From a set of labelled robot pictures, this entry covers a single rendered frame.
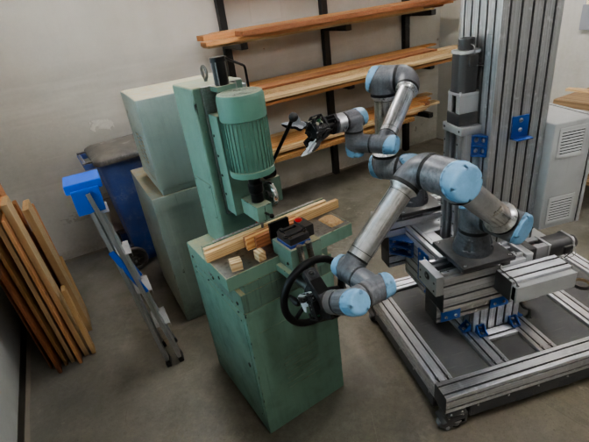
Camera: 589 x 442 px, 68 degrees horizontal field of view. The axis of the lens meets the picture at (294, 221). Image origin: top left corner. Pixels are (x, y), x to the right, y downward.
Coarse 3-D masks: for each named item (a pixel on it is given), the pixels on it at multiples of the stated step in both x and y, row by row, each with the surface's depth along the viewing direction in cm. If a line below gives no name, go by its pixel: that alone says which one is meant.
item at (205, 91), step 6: (204, 90) 165; (204, 96) 165; (210, 96) 167; (204, 102) 166; (210, 102) 168; (204, 108) 168; (210, 108) 168; (216, 108) 170; (210, 126) 171; (210, 132) 172; (210, 138) 173; (216, 156) 176; (216, 162) 177; (222, 180) 181; (222, 186) 182; (228, 210) 188
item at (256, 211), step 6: (246, 198) 179; (264, 198) 177; (246, 204) 177; (252, 204) 173; (258, 204) 172; (264, 204) 172; (270, 204) 173; (246, 210) 179; (252, 210) 174; (258, 210) 170; (264, 210) 172; (270, 210) 174; (252, 216) 176; (258, 216) 171; (264, 216) 173; (258, 222) 174
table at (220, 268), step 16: (320, 224) 188; (336, 240) 184; (224, 256) 173; (240, 256) 172; (272, 256) 169; (224, 272) 163; (240, 272) 162; (256, 272) 165; (272, 272) 170; (288, 272) 163
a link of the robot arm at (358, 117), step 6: (354, 108) 172; (360, 108) 173; (348, 114) 169; (354, 114) 170; (360, 114) 171; (366, 114) 172; (348, 120) 168; (354, 120) 169; (360, 120) 171; (366, 120) 173; (348, 126) 170; (354, 126) 171; (360, 126) 172
